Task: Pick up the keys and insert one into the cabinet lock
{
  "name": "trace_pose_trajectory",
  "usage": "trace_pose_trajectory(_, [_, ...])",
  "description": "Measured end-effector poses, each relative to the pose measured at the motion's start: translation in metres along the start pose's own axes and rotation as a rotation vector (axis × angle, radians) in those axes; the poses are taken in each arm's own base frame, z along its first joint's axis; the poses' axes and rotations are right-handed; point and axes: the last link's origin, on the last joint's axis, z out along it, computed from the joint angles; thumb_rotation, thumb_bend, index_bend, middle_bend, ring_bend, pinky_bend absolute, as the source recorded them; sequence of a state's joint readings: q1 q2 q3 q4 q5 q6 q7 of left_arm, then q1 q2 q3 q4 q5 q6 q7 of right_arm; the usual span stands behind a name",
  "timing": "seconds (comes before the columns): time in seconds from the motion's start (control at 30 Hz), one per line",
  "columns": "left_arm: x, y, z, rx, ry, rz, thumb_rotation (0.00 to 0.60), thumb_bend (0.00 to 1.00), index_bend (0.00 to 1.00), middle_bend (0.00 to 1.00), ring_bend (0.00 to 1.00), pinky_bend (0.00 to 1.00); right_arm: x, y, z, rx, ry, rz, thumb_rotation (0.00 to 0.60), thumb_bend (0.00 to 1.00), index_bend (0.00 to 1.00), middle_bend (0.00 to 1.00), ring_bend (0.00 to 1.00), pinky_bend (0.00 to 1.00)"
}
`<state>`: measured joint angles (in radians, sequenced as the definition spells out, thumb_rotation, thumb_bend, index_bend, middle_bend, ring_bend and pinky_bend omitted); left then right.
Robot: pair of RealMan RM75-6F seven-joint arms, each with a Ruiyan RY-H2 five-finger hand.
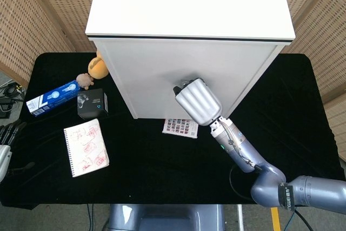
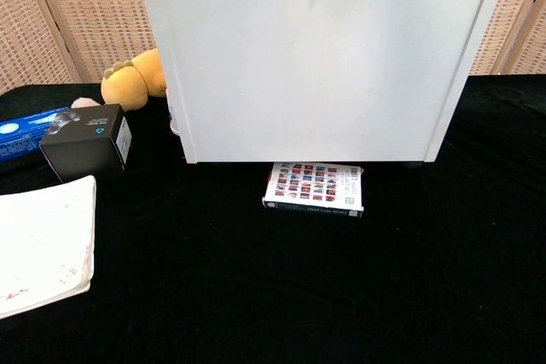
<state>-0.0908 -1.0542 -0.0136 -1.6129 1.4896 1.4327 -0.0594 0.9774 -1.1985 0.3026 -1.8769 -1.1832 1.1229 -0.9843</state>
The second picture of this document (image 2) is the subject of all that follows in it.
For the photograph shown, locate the picture-printed card box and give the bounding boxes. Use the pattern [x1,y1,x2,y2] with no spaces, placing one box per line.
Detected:
[262,162,365,218]

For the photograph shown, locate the white cabinet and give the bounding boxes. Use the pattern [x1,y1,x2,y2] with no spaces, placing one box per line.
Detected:
[132,0,511,169]

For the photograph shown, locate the black tablecloth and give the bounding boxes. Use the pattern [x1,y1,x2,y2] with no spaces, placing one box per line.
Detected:
[0,73,546,364]

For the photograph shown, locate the orange plush toy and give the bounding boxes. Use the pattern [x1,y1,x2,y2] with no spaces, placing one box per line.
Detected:
[101,48,168,113]

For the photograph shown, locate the black product box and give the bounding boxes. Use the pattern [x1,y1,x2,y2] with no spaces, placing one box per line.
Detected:
[38,103,132,184]

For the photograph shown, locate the spiral notebook with red drawings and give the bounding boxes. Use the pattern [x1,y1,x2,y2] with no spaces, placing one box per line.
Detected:
[0,175,97,321]

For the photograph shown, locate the woven rattan folding screen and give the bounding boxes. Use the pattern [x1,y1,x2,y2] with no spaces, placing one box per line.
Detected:
[0,0,167,95]
[468,0,546,77]

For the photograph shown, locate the blue light bulb box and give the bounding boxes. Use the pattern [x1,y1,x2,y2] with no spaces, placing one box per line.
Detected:
[0,107,72,164]

